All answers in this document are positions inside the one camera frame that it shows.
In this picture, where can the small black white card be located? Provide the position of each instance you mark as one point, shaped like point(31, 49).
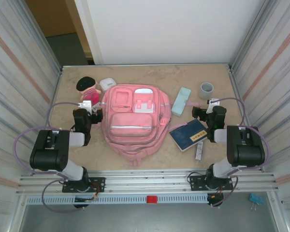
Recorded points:
point(96, 107)

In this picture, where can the light blue pencil case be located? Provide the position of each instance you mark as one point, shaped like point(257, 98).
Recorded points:
point(181, 101)

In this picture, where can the blue book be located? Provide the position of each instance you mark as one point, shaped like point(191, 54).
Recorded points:
point(187, 135)

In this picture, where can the pink backpack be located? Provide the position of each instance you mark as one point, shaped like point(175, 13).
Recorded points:
point(130, 125)

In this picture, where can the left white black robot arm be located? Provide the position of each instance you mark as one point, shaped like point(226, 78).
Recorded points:
point(46, 154)

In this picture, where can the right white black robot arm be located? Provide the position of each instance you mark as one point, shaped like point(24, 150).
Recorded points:
point(246, 149)

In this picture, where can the white square case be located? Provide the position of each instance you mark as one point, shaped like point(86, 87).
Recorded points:
point(107, 84)

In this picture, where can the grey cup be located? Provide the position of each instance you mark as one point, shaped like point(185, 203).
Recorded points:
point(206, 91)

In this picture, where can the plush doll black hair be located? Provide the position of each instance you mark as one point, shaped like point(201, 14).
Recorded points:
point(87, 88)

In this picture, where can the blue binder clip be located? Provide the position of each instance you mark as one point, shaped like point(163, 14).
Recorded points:
point(256, 199)

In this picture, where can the red button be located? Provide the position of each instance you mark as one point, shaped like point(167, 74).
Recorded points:
point(151, 199)

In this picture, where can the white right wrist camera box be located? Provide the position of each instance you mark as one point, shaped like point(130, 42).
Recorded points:
point(212, 105)

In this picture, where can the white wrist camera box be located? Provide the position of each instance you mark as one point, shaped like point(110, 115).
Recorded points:
point(85, 105)
point(212, 105)

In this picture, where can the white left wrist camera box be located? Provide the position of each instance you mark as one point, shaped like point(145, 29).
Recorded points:
point(85, 105)

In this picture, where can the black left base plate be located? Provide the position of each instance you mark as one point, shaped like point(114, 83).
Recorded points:
point(97, 181)

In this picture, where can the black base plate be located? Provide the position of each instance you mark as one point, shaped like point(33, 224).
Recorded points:
point(195, 180)
point(97, 181)

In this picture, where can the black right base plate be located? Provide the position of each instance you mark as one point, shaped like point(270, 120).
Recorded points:
point(195, 180)

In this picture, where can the aluminium mounting rail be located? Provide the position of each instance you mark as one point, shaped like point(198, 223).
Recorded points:
point(147, 181)

